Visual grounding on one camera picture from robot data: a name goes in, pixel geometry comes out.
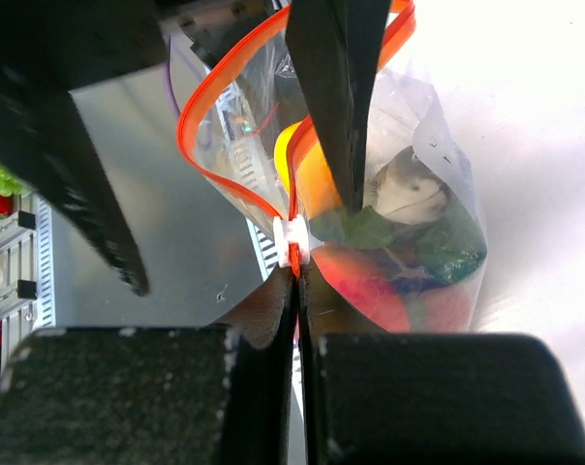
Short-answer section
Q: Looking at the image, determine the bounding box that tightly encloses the clear orange zip top bag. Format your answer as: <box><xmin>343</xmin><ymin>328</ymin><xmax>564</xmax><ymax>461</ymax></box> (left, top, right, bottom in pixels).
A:
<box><xmin>177</xmin><ymin>1</ymin><xmax>487</xmax><ymax>334</ymax></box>

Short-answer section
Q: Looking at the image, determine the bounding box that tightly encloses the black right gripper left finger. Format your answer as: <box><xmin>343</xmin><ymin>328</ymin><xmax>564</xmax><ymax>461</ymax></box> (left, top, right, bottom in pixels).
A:
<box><xmin>0</xmin><ymin>268</ymin><xmax>297</xmax><ymax>464</ymax></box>

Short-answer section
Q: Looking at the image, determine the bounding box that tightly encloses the red chili pepper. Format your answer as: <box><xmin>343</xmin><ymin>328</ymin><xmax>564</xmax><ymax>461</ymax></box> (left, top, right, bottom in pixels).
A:
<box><xmin>312</xmin><ymin>245</ymin><xmax>474</xmax><ymax>332</ymax></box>

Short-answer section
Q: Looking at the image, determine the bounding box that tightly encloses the grey toy fish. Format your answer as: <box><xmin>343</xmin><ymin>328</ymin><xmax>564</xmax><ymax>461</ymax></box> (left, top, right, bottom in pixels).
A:
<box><xmin>363</xmin><ymin>146</ymin><xmax>451</xmax><ymax>226</ymax></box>

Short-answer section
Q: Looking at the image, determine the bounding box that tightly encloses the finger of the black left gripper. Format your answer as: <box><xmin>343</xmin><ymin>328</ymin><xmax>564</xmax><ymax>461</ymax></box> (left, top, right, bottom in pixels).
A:
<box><xmin>0</xmin><ymin>68</ymin><xmax>149</xmax><ymax>296</ymax></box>
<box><xmin>286</xmin><ymin>0</ymin><xmax>391</xmax><ymax>213</ymax></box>

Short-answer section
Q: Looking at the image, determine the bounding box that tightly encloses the yellow orange bell pepper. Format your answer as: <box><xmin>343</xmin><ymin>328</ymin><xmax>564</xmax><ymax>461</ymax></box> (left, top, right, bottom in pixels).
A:
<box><xmin>274</xmin><ymin>121</ymin><xmax>343</xmax><ymax>219</ymax></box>

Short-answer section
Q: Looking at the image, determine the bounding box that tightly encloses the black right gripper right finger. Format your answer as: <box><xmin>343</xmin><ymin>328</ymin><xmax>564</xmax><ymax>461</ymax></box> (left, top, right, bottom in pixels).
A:
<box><xmin>299</xmin><ymin>270</ymin><xmax>585</xmax><ymax>464</ymax></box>

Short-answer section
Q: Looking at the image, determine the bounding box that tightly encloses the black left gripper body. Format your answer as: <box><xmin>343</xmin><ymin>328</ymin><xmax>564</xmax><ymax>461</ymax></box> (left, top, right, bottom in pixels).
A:
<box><xmin>0</xmin><ymin>0</ymin><xmax>281</xmax><ymax>90</ymax></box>

